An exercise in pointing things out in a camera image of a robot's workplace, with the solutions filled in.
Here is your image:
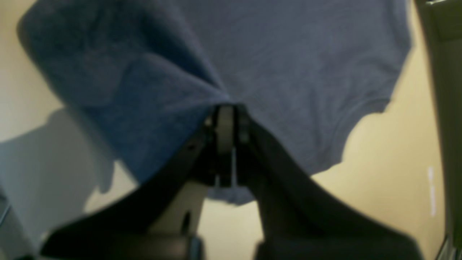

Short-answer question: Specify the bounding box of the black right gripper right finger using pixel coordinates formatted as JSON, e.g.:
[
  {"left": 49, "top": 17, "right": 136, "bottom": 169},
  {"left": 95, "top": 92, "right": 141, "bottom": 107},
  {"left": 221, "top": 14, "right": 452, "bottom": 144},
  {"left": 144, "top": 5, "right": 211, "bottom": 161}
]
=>
[{"left": 235, "top": 105, "right": 423, "bottom": 260}]

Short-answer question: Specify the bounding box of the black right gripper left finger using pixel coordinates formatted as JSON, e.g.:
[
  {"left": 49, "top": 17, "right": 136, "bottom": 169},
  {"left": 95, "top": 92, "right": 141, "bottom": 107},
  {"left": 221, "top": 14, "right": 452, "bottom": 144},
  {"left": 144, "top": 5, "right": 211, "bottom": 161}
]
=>
[{"left": 40, "top": 105, "right": 235, "bottom": 260}]

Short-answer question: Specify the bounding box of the blue-grey T-shirt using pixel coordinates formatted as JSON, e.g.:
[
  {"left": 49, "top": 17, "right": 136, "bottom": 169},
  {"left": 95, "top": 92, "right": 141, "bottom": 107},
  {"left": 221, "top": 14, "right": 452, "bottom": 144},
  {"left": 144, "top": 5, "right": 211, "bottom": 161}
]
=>
[{"left": 18, "top": 0, "right": 411, "bottom": 183}]

